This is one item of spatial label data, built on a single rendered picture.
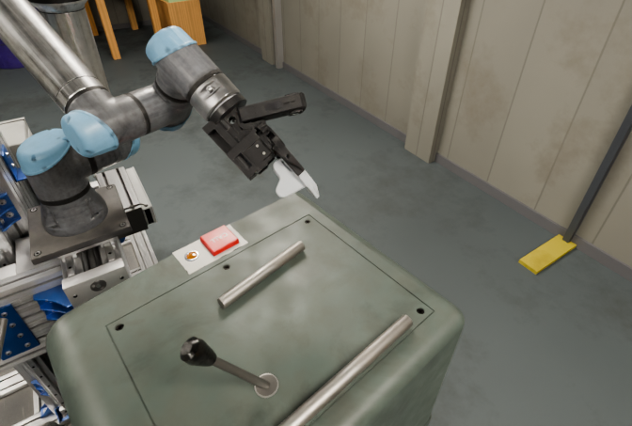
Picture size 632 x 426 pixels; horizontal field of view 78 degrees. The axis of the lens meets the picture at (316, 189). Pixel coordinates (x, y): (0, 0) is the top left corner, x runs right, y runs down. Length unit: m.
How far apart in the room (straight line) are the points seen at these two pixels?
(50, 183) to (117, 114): 0.42
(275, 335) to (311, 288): 0.11
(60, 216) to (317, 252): 0.64
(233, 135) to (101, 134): 0.20
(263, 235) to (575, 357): 1.93
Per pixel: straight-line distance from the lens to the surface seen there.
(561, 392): 2.34
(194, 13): 6.61
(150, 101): 0.73
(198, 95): 0.66
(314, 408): 0.62
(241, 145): 0.63
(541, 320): 2.55
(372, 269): 0.79
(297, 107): 0.65
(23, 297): 1.27
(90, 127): 0.69
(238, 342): 0.70
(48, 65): 0.77
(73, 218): 1.13
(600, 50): 2.70
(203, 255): 0.84
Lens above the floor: 1.84
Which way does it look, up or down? 37 degrees down
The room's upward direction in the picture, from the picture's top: straight up
